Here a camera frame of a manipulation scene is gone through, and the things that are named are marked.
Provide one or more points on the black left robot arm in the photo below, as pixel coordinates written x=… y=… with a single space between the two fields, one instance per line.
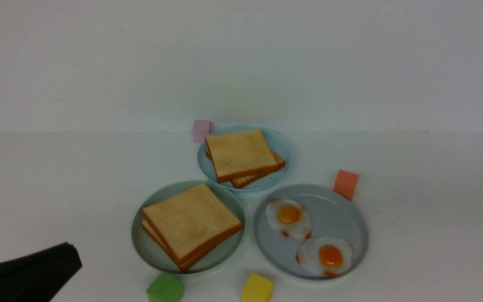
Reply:
x=40 y=276

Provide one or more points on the blue bread plate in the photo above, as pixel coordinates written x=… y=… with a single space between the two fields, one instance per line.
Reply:
x=278 y=144

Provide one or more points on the pink foam cube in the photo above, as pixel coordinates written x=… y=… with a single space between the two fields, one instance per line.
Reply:
x=201 y=129

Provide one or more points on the rear fried egg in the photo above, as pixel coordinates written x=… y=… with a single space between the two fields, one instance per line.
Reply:
x=289 y=218

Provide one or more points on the fried egg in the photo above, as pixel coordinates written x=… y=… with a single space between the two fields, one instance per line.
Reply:
x=289 y=218
x=326 y=256

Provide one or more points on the green plate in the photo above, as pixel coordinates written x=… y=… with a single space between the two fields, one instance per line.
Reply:
x=154 y=255

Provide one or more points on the orange foam cube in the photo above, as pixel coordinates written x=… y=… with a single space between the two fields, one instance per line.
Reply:
x=345 y=184

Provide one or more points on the grey egg plate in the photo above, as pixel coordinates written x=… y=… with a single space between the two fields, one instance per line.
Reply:
x=330 y=214

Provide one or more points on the front fried egg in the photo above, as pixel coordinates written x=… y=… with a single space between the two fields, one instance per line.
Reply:
x=326 y=256

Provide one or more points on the yellow foam cube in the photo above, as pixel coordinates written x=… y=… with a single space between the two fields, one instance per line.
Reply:
x=257 y=289

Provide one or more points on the green foam cube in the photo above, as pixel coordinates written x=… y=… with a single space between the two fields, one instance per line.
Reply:
x=165 y=288

